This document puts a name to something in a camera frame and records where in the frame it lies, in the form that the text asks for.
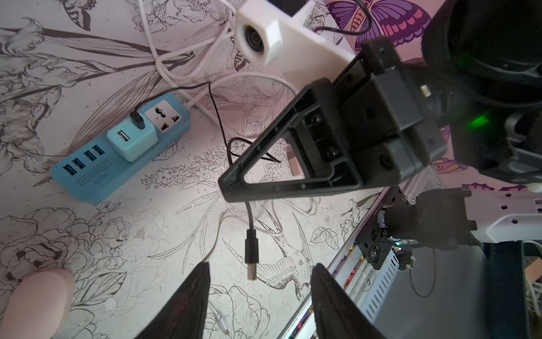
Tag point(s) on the teal usb wall adapter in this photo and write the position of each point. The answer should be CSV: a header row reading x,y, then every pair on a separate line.
x,y
130,141

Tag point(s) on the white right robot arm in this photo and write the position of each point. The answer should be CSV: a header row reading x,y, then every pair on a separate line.
x,y
469,77

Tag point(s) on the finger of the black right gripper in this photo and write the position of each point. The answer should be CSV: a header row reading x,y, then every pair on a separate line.
x,y
312,125

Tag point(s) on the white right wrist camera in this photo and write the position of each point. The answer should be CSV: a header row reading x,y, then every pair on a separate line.
x,y
269,37

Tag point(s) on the blue power strip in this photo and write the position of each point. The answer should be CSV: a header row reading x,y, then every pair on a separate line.
x,y
96,170

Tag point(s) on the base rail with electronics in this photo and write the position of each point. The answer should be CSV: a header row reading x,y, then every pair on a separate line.
x,y
365,267

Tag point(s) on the pink charger adapter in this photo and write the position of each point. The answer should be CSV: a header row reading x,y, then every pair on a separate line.
x,y
294,164

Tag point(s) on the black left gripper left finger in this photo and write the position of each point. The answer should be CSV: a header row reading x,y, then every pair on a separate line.
x,y
184,315

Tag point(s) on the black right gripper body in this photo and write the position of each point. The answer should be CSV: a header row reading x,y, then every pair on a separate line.
x,y
393,113

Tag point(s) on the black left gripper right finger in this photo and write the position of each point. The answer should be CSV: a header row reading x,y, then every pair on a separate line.
x,y
336,316

